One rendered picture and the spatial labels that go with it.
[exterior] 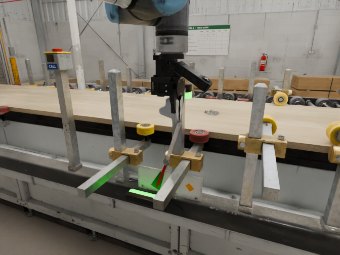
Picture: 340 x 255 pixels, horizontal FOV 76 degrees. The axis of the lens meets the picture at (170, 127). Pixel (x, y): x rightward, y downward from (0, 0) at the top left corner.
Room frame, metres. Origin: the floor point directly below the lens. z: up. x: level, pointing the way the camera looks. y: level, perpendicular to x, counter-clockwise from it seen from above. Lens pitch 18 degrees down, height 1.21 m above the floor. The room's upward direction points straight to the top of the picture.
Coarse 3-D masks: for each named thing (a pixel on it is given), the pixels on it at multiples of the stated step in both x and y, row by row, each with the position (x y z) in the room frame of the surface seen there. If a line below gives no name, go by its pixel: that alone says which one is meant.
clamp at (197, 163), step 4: (184, 152) 0.73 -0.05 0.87; (188, 152) 0.73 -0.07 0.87; (192, 152) 0.73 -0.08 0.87; (164, 156) 0.72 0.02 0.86; (172, 156) 0.71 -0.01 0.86; (176, 156) 0.70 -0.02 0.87; (180, 156) 0.70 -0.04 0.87; (184, 156) 0.69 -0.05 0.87; (188, 156) 0.69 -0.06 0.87; (192, 156) 0.69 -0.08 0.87; (172, 160) 0.71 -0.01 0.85; (176, 160) 0.70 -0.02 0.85; (180, 160) 0.70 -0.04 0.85; (192, 160) 0.68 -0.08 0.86; (196, 160) 0.67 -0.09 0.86; (200, 160) 0.67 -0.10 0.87; (172, 164) 0.71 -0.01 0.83; (176, 164) 0.70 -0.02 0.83; (192, 164) 0.68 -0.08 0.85; (196, 164) 0.67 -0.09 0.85; (200, 164) 0.67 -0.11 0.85; (192, 168) 0.68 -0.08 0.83; (196, 168) 0.67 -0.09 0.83; (200, 168) 0.68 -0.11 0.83
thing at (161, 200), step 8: (200, 144) 0.83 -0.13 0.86; (184, 160) 0.68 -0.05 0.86; (176, 168) 0.63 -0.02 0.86; (184, 168) 0.63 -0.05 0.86; (176, 176) 0.58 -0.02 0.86; (184, 176) 0.62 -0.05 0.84; (168, 184) 0.54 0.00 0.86; (176, 184) 0.55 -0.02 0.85; (160, 192) 0.50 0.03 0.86; (168, 192) 0.50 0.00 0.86; (160, 200) 0.46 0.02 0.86; (168, 200) 0.49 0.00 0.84; (160, 208) 0.46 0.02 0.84
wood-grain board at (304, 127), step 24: (0, 96) 1.69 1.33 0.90; (24, 96) 1.69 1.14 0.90; (48, 96) 1.69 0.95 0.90; (72, 96) 1.69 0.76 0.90; (96, 96) 1.69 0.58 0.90; (144, 96) 1.69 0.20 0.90; (168, 96) 1.69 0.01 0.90; (96, 120) 1.09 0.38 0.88; (144, 120) 1.03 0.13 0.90; (168, 120) 1.03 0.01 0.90; (192, 120) 1.03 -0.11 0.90; (216, 120) 1.03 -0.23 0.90; (240, 120) 1.03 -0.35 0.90; (288, 120) 1.03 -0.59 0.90; (312, 120) 1.03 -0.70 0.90; (336, 120) 1.03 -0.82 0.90; (288, 144) 0.76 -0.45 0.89; (312, 144) 0.73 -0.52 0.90
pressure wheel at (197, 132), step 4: (192, 132) 0.84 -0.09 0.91; (196, 132) 0.85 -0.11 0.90; (200, 132) 0.84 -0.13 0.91; (204, 132) 0.85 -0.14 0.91; (208, 132) 0.85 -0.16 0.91; (192, 136) 0.82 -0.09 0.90; (196, 136) 0.81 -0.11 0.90; (200, 136) 0.81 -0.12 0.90; (204, 136) 0.81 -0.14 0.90; (208, 136) 0.83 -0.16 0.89; (192, 140) 0.82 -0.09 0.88; (196, 140) 0.81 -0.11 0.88; (200, 140) 0.81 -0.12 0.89; (204, 140) 0.81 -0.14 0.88
